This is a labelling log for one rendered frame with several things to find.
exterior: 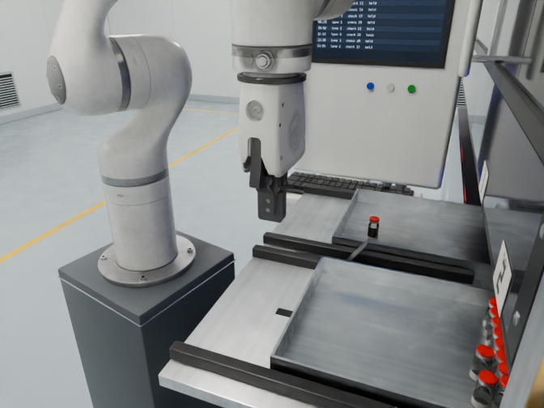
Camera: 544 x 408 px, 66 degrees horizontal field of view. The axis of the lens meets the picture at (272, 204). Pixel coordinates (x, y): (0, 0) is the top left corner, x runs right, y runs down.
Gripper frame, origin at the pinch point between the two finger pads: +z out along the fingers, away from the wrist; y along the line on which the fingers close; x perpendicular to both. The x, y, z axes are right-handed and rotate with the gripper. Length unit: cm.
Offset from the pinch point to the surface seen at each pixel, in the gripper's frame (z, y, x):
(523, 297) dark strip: 4.0, -3.4, -27.9
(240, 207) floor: 110, 206, 106
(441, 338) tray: 22.2, 9.6, -23.0
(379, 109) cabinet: 6, 89, -1
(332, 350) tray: 22.2, 1.5, -8.6
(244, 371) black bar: 20.4, -7.9, 0.7
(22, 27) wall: -2, 383, 492
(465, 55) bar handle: -12, 65, -22
